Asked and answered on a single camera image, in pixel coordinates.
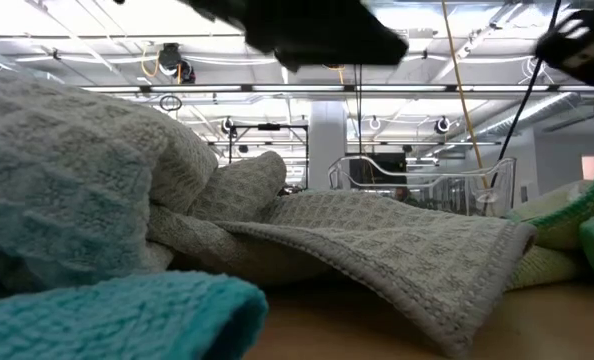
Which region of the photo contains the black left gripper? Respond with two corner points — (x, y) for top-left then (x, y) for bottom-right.
(176, 0), (409, 73)

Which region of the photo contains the pale green microfiber towel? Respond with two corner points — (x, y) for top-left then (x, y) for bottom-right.
(504, 144), (594, 292)

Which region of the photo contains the grey waffle-weave towel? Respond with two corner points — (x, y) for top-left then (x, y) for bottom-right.
(0, 64), (538, 359)

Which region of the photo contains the turquoise microfiber towel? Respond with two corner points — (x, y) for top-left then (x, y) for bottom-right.
(0, 269), (270, 360)

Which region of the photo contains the white building column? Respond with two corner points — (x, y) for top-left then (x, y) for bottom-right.
(309, 99), (348, 191)

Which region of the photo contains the black monitor screen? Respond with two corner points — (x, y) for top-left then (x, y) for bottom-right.
(346, 152), (408, 187)

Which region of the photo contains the clear plastic bin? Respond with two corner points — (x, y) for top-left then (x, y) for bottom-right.
(326, 154), (518, 217)

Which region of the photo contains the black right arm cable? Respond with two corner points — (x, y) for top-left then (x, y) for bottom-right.
(482, 0), (563, 216)

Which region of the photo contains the yellow hanging cable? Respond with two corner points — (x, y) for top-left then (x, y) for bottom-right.
(440, 0), (492, 191)

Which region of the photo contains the black ceiling cable reel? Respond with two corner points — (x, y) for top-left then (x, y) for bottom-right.
(141, 42), (197, 85)

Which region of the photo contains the black cable loop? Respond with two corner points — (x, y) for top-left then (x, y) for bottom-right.
(159, 94), (183, 112)

